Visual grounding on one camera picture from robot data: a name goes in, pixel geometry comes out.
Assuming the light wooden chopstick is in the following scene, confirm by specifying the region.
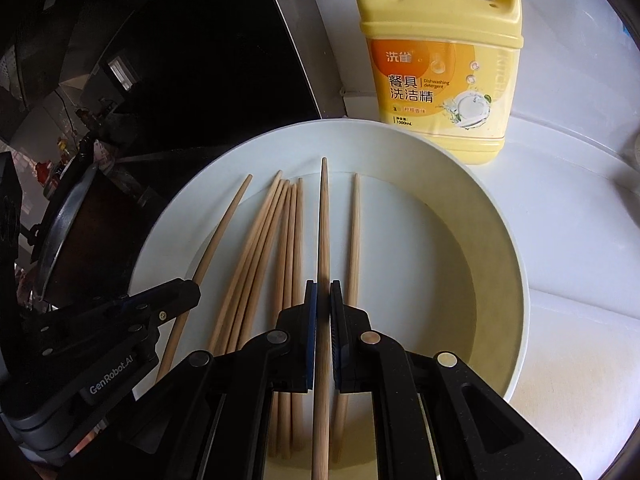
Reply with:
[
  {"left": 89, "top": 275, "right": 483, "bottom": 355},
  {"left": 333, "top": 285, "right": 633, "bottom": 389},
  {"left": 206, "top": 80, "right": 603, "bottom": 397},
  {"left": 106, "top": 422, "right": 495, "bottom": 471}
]
[
  {"left": 221, "top": 179, "right": 290, "bottom": 356},
  {"left": 291, "top": 177, "right": 306, "bottom": 456},
  {"left": 332, "top": 173, "right": 362, "bottom": 465},
  {"left": 207, "top": 170, "right": 284, "bottom": 356},
  {"left": 270, "top": 182, "right": 299, "bottom": 458},
  {"left": 311, "top": 156, "right": 331, "bottom": 480},
  {"left": 155, "top": 174, "right": 253, "bottom": 383},
  {"left": 235, "top": 182, "right": 295, "bottom": 351}
]

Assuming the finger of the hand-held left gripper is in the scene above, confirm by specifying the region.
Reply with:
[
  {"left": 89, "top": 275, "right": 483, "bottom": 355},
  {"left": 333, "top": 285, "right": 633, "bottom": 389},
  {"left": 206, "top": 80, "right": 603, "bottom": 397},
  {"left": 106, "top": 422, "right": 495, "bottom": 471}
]
[{"left": 115, "top": 278, "right": 202, "bottom": 336}]

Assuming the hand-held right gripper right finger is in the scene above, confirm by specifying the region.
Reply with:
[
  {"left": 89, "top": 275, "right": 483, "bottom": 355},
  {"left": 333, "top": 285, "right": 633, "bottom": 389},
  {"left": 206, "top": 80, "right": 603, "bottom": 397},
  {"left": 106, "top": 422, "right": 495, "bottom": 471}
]
[{"left": 329, "top": 280, "right": 583, "bottom": 480}]

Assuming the white round bowl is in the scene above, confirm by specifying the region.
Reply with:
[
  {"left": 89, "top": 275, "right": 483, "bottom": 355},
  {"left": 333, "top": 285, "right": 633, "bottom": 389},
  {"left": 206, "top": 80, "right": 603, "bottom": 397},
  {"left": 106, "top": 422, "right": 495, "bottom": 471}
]
[{"left": 127, "top": 117, "right": 531, "bottom": 480}]

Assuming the yellow detergent pump bottle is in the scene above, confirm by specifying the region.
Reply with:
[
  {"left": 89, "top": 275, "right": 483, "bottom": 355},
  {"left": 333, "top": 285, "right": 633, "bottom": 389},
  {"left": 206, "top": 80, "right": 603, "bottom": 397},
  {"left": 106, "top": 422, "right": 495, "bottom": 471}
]
[{"left": 350, "top": 0, "right": 525, "bottom": 168}]

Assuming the white plastic cutting board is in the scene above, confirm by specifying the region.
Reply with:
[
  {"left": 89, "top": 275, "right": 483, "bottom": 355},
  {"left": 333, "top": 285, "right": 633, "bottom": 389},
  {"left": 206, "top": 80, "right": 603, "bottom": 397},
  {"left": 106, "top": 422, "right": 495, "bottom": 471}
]
[{"left": 507, "top": 287, "right": 640, "bottom": 480}]

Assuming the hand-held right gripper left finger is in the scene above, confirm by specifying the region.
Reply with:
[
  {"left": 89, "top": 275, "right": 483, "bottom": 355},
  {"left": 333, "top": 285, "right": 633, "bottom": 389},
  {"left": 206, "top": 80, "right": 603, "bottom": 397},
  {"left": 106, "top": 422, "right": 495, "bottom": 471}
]
[{"left": 55, "top": 281, "right": 320, "bottom": 480}]

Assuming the steel framed dark panel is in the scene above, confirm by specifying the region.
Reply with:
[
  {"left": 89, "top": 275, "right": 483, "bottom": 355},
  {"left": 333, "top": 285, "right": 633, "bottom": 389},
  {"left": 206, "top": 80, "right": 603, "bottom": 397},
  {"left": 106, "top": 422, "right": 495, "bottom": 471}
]
[{"left": 95, "top": 0, "right": 351, "bottom": 161}]

